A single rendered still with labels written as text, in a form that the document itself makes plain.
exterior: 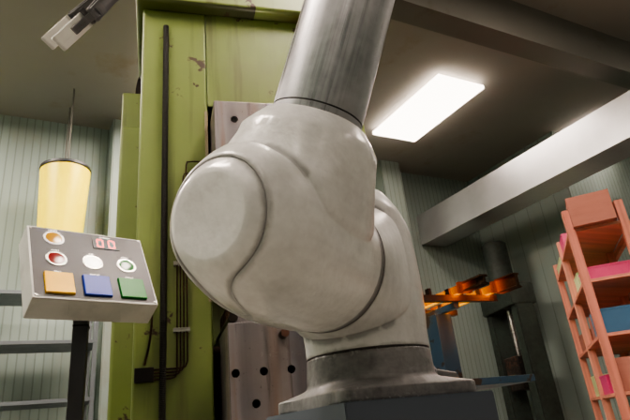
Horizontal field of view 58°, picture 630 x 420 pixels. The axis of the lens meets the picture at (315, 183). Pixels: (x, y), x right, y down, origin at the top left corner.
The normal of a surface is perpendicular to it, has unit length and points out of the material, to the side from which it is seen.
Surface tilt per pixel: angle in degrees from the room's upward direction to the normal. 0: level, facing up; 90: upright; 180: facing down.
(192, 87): 90
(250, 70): 90
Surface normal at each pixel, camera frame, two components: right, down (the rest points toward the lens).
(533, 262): -0.88, -0.11
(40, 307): 0.40, 0.60
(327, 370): -0.70, -0.31
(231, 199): -0.54, -0.18
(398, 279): 0.83, -0.17
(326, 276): 0.69, 0.38
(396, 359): 0.29, -0.50
